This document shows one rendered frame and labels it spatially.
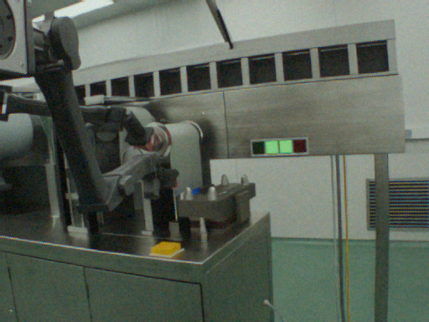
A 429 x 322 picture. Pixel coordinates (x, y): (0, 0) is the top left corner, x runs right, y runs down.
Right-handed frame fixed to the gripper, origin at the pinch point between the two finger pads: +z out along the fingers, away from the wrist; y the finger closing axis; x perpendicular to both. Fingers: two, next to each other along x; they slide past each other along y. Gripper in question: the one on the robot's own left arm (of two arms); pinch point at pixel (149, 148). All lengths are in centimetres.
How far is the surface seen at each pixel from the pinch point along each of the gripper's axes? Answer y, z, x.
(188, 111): -1.5, 19.0, 34.4
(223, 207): 28.1, 16.5, -13.3
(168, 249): 20.7, 0.9, -37.1
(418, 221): 128, 258, 104
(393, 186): 102, 237, 129
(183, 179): 8.2, 17.1, -2.5
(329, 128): 62, 21, 27
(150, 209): -0.1, 14.7, -17.8
